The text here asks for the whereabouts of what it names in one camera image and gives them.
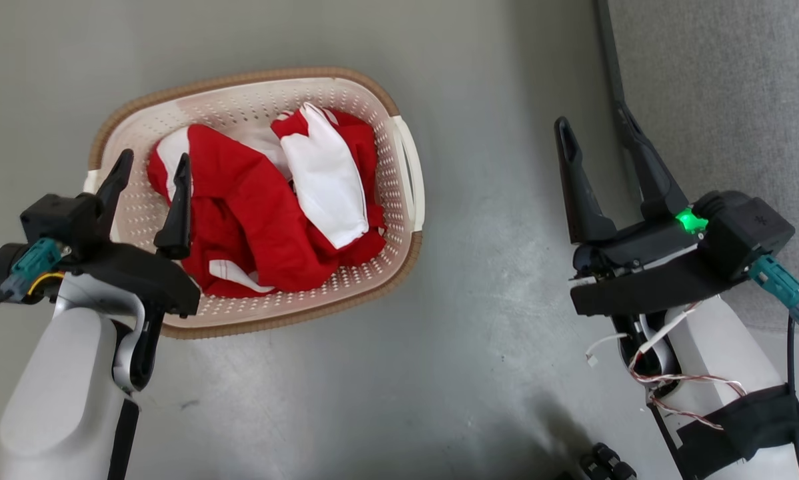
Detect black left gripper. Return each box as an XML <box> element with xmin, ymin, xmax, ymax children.
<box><xmin>58</xmin><ymin>149</ymin><xmax>201</xmax><ymax>319</ymax></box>

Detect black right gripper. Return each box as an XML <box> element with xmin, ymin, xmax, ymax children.
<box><xmin>554</xmin><ymin>101</ymin><xmax>755</xmax><ymax>318</ymax></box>

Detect red garment with white trim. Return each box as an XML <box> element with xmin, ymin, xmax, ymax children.
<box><xmin>147</xmin><ymin>123</ymin><xmax>388</xmax><ymax>299</ymax></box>

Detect beige plastic laundry basket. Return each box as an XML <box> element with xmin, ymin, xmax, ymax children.
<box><xmin>83</xmin><ymin>65</ymin><xmax>427</xmax><ymax>341</ymax></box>

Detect grey fabric sofa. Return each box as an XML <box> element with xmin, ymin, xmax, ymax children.
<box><xmin>596</xmin><ymin>0</ymin><xmax>799</xmax><ymax>334</ymax></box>

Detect thin white wire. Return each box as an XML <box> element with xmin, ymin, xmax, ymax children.
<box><xmin>585</xmin><ymin>333</ymin><xmax>631</xmax><ymax>367</ymax></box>

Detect red white twisted wires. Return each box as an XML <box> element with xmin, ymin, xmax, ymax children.
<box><xmin>628</xmin><ymin>303</ymin><xmax>748</xmax><ymax>431</ymax></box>

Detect black fabric arm strap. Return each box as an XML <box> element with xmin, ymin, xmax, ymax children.
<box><xmin>676</xmin><ymin>383</ymin><xmax>799</xmax><ymax>478</ymax></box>

